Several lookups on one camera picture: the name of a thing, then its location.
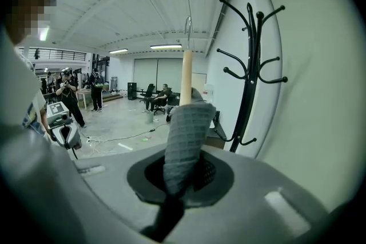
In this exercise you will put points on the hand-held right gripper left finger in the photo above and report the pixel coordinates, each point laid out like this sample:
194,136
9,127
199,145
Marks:
154,172

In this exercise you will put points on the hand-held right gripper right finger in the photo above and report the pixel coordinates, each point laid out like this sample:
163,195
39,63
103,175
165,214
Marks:
206,170

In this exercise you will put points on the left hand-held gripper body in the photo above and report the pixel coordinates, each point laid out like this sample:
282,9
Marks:
61,123

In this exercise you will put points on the grey waffle garment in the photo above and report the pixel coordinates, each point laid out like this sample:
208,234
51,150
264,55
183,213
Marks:
186,134

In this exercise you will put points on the wooden hanger with metal hook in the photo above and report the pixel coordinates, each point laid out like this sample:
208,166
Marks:
187,77

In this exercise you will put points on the black metal coat rack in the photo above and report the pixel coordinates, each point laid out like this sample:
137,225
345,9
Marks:
252,65

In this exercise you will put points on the person's left forearm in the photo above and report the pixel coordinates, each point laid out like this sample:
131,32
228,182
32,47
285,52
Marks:
44,121

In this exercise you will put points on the white table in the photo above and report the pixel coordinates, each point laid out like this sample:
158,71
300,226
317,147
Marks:
83,94

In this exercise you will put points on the white bucket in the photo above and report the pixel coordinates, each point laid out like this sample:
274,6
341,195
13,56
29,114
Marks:
149,118

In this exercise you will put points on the person's white shirt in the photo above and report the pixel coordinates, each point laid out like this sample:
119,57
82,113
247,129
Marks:
43,180

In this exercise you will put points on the balcony railing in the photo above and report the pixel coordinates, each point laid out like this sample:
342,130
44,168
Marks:
57,54

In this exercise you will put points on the black office chair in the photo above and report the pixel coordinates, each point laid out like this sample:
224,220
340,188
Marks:
165,101
148,91

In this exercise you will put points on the white water dispenser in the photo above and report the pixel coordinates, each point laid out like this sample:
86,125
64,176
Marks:
208,92

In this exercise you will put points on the black cabinet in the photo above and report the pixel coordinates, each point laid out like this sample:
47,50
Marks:
131,91

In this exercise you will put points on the whiteboard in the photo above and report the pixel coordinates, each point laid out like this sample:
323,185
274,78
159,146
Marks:
199,81

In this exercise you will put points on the ceiling tube light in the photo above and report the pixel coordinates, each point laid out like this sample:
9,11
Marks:
166,46
118,51

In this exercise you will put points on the grey window blinds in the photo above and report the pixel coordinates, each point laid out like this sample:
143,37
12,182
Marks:
157,74

